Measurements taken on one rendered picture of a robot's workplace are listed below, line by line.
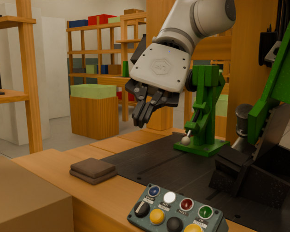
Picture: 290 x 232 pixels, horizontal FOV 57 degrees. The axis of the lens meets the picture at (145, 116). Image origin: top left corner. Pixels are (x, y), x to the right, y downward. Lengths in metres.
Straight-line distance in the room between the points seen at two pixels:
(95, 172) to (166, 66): 0.30
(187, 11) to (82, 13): 8.74
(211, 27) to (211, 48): 0.55
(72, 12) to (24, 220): 8.69
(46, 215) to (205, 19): 0.47
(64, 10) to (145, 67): 8.43
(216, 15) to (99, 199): 0.43
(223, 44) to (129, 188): 0.69
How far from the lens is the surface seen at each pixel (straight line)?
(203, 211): 0.46
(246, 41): 0.97
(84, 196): 0.61
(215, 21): 0.56
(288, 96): 0.55
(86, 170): 0.67
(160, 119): 1.17
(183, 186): 0.64
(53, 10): 8.69
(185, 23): 0.57
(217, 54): 1.11
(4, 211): 0.53
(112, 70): 6.55
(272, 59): 0.62
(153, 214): 0.47
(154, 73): 0.50
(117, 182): 0.66
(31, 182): 0.63
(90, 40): 9.39
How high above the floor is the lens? 1.19
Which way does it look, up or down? 12 degrees down
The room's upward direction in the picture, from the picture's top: straight up
